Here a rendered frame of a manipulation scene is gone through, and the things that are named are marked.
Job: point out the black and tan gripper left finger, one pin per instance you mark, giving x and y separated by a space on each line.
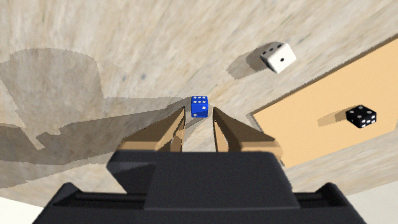
159 135

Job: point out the white die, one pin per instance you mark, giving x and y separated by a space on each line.
278 56

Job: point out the blue die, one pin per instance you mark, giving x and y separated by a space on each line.
199 106

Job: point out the tan flat mat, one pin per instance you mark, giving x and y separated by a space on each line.
310 121

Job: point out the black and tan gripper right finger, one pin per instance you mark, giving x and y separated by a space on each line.
241 137

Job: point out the black die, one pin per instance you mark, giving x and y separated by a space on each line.
361 116

